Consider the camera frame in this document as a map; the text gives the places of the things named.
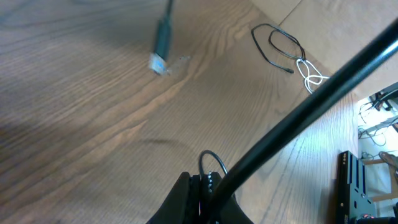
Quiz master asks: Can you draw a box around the white usb cable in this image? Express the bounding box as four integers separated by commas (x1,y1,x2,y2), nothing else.
295,57,331,95

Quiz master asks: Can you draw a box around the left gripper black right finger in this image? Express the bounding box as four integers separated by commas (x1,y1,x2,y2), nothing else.
200,172,253,224

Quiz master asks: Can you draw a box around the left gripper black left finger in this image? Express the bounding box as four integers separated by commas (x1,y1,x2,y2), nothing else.
147,172,200,224

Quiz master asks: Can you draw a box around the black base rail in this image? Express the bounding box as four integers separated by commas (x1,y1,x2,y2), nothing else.
334,151,398,224

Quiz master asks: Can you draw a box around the black usb cable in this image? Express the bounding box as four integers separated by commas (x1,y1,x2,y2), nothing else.
251,23,307,75
148,0,398,224

